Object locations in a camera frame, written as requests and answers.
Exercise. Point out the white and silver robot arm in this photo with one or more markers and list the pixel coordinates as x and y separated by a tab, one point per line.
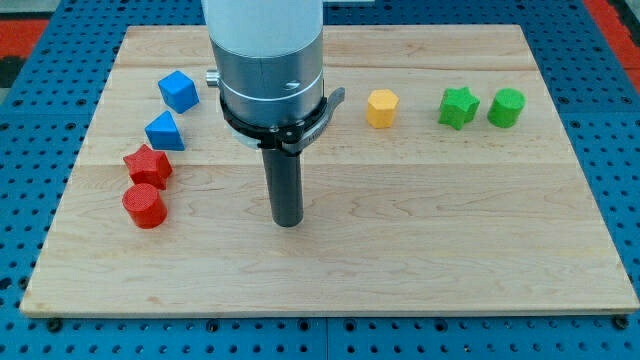
268	55

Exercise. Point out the black cylindrical pointer tool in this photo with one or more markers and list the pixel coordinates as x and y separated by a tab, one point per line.
284	182

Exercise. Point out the yellow hexagon block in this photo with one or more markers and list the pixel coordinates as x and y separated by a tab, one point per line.
382	107

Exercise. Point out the wooden board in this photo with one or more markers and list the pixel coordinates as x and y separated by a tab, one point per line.
414	220

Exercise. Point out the green star block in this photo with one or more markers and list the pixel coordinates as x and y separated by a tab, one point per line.
458	107

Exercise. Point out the blue triangle block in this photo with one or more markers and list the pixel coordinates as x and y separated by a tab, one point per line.
163	133

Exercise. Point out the blue cube block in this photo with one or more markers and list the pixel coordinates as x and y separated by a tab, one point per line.
178	91

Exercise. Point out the red star block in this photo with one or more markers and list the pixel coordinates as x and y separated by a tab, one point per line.
149	166

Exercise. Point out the red cylinder block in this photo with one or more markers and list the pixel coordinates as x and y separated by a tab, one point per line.
144	205

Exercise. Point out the green cylinder block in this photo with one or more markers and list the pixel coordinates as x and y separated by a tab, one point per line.
506	107

